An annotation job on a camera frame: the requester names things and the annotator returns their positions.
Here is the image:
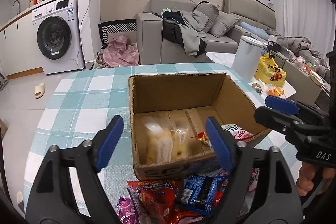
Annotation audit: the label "white red noodle packet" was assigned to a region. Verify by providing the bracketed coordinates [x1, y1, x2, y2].
[196, 123, 255, 150]

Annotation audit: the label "purple candy bag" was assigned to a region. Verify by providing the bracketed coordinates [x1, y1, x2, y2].
[117, 197, 148, 224]

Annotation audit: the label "blue cookie packet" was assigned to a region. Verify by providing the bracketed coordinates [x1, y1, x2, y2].
[179, 175, 226, 215]

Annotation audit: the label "red chips bag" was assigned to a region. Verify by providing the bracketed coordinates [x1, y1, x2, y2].
[127, 180, 184, 223]

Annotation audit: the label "clear bread package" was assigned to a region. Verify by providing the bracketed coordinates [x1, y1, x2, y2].
[142, 117, 189, 165]

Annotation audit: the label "red oreo cookie pack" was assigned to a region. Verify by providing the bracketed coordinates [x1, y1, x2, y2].
[170, 168, 259, 223]

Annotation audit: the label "person's right hand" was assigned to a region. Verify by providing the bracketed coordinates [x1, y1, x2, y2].
[295, 161, 336, 197]

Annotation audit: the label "orange peels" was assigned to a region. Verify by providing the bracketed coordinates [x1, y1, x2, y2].
[266, 87, 284, 97]

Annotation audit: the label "yellow plastic bag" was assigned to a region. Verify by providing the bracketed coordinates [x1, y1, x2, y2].
[254, 52, 287, 88]

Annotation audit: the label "white cylindrical bin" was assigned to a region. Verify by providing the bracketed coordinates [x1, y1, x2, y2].
[231, 36, 264, 82]

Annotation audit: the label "white side table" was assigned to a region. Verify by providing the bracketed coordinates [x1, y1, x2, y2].
[205, 52, 297, 100]

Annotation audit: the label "grey sofa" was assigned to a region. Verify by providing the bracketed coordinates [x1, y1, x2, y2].
[137, 0, 276, 65]

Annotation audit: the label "plaid teal tablecloth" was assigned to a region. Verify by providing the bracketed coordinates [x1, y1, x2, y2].
[24, 63, 264, 206]

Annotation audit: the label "SF cardboard box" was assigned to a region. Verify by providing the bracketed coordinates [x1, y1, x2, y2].
[128, 73, 269, 180]

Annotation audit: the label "beige slipper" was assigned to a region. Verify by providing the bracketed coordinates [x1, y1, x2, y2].
[34, 83, 46, 99]

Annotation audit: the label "grey cushion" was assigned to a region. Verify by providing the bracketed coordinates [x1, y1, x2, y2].
[194, 1, 219, 33]

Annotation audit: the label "grey clothes pile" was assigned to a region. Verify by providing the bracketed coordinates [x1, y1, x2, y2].
[161, 9, 209, 59]

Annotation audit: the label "pink cloth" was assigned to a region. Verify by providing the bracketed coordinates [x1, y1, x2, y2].
[102, 36, 139, 68]

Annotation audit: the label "white washing machine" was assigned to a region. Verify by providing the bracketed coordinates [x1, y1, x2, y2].
[32, 0, 85, 75]

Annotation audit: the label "black patterned basket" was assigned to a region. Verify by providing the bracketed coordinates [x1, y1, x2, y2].
[98, 19, 137, 46]

